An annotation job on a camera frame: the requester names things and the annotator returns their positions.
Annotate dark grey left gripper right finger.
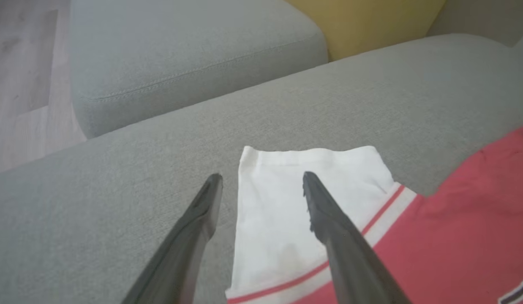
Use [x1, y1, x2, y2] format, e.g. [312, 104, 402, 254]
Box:
[302, 171, 412, 304]

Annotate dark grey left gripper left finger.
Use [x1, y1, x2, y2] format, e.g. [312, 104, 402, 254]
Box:
[122, 173, 224, 304]

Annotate red and white jersey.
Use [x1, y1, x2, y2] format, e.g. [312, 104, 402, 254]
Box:
[226, 114, 523, 304]

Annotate grey sofa chaise seat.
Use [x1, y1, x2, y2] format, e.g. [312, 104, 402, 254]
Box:
[0, 34, 523, 304]

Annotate grey sofa seat cushion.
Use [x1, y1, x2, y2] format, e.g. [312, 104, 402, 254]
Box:
[71, 0, 330, 140]

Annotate yellow sofa back cushion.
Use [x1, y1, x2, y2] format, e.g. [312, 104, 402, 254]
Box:
[285, 0, 448, 62]

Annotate beige partition panel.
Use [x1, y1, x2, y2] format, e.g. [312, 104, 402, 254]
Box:
[426, 0, 523, 48]

